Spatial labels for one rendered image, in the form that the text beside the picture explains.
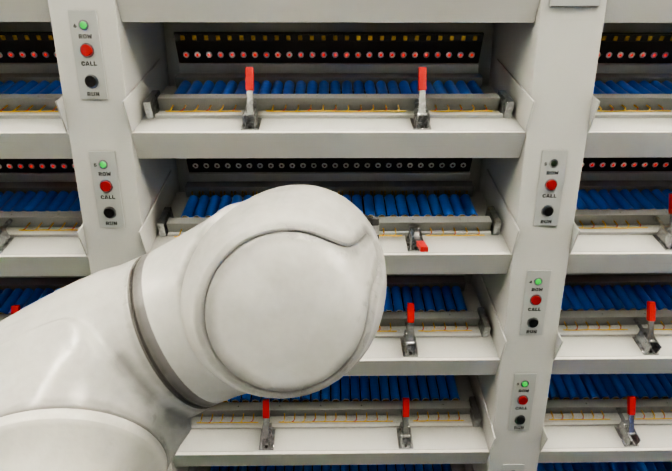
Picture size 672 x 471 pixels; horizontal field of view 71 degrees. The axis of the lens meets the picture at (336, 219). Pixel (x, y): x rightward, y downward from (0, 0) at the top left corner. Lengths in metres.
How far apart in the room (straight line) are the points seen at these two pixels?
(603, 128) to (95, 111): 0.78
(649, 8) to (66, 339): 0.83
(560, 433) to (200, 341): 0.95
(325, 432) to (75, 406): 0.78
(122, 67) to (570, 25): 0.65
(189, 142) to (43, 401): 0.55
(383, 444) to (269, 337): 0.81
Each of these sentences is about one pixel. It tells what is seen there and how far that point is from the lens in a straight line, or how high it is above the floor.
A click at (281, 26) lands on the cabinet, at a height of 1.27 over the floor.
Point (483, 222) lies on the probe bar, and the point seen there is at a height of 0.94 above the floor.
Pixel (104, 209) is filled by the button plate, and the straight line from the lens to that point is 0.83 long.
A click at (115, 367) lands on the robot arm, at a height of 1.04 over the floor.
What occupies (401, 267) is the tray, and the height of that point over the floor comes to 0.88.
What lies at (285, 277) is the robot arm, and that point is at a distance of 0.19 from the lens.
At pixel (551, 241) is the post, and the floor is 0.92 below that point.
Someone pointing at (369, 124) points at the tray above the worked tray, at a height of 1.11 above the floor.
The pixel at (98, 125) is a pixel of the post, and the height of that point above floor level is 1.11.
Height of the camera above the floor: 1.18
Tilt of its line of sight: 16 degrees down
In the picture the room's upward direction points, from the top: straight up
